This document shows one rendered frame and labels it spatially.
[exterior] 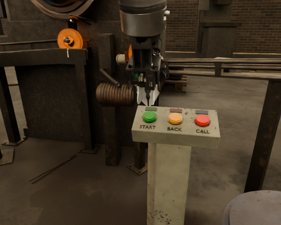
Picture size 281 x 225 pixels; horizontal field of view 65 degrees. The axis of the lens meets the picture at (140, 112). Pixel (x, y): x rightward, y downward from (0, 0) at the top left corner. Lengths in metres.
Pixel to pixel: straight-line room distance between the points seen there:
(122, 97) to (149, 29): 0.82
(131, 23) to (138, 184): 1.03
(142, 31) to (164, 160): 0.38
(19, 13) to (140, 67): 1.42
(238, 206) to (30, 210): 0.99
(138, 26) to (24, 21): 1.34
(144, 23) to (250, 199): 0.51
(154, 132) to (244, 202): 0.29
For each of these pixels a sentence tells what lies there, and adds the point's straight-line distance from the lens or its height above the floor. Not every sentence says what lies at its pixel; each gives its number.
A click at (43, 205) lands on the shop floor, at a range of 1.30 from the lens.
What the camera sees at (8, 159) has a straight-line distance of 1.76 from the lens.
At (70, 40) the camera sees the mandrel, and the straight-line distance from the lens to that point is 1.45.
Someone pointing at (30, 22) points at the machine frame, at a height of 0.86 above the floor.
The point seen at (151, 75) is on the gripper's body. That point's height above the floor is 0.75.
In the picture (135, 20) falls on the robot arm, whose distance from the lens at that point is 0.43.
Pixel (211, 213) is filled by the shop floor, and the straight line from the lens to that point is 1.22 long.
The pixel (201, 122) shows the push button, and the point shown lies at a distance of 0.62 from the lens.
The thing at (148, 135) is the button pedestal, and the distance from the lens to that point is 0.62.
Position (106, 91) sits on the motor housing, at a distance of 1.25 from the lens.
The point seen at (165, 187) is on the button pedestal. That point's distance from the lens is 0.73.
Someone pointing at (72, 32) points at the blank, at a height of 0.81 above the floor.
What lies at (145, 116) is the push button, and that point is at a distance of 0.63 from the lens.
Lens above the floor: 0.86
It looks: 22 degrees down
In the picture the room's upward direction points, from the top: straight up
